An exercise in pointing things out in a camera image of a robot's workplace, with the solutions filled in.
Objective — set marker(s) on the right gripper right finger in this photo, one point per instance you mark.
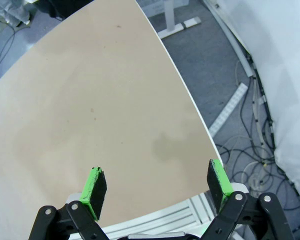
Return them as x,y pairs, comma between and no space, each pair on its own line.
216,185

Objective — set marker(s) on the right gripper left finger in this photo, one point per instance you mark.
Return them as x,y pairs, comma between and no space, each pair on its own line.
96,192

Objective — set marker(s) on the white perforated strip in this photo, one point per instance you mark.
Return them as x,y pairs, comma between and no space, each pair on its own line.
227,110

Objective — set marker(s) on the white metal table leg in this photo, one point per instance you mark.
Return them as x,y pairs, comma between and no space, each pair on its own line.
171,20

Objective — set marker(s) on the aluminium profile frame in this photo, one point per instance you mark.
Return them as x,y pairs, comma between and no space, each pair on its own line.
170,217

